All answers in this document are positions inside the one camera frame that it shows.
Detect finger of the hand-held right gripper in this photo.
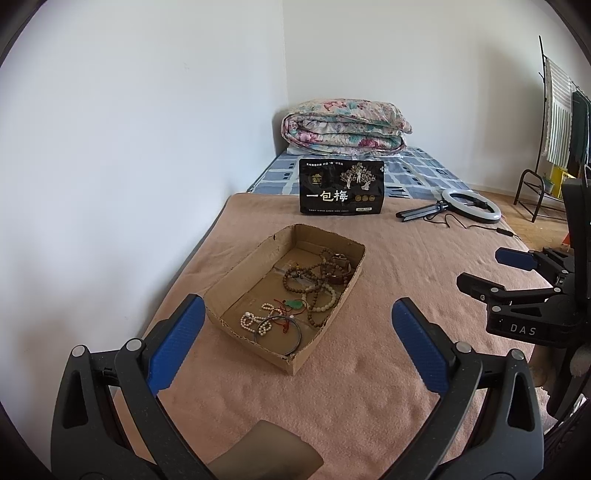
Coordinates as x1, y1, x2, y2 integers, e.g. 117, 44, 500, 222
456, 272, 561, 315
495, 247, 573, 278

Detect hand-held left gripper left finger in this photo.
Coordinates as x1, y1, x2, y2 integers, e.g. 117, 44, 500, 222
51, 294, 206, 480

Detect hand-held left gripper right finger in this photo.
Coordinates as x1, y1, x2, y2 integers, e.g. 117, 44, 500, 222
392, 296, 546, 480

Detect white pearl bead bracelet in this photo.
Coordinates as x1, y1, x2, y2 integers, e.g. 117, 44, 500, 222
239, 302, 286, 337

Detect shallow cardboard box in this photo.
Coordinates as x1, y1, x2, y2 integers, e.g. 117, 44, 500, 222
204, 224, 367, 376

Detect cream bead bracelet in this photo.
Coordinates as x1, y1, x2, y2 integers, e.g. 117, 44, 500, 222
302, 281, 339, 313

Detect thin blue bangle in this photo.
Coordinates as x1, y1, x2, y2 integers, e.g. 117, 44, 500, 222
252, 316, 304, 357

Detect red string green pendant bracelet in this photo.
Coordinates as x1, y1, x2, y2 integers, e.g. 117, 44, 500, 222
271, 298, 308, 334

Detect brown wooden bead necklace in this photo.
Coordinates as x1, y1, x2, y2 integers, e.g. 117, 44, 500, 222
283, 248, 356, 329

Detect dark brown bead bracelet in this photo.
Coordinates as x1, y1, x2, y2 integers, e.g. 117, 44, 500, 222
283, 263, 324, 296

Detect black metal shoe rack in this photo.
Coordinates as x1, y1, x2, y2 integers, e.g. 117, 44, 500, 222
514, 168, 568, 223

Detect yellow box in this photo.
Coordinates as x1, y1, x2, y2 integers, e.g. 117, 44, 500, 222
549, 166, 575, 188

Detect black folded tripod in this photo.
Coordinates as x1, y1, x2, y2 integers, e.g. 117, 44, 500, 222
396, 202, 446, 221

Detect blue checked bedsheet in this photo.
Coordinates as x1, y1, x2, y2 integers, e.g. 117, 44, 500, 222
247, 147, 467, 200

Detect dark hanging clothes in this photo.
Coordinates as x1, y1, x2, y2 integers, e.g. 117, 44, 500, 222
569, 90, 591, 176

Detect grey brown flat object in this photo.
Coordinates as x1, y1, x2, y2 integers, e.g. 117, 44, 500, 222
203, 419, 324, 480

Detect striped towel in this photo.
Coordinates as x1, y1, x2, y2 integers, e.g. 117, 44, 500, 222
544, 58, 573, 164

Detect black printed snack bag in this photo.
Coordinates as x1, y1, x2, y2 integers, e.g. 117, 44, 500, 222
298, 158, 386, 216

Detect black clothes rack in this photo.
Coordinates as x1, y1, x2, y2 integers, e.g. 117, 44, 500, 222
538, 36, 591, 185

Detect folded floral quilt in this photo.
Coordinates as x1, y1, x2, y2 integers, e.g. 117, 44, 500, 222
281, 98, 413, 155

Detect black cable with remote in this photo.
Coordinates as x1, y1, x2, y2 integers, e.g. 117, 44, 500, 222
443, 213, 514, 238

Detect white ring light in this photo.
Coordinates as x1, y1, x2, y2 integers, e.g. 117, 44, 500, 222
436, 187, 502, 225

